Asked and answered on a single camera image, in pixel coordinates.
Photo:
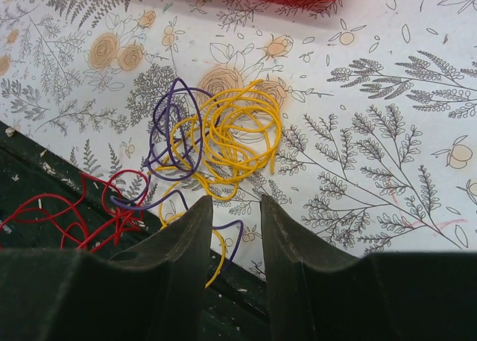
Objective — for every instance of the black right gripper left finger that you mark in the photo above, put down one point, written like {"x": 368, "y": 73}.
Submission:
{"x": 151, "y": 291}

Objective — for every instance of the floral table mat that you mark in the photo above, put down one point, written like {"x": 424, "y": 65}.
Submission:
{"x": 358, "y": 117}

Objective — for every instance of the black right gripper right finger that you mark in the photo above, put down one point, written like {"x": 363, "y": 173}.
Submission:
{"x": 318, "y": 292}

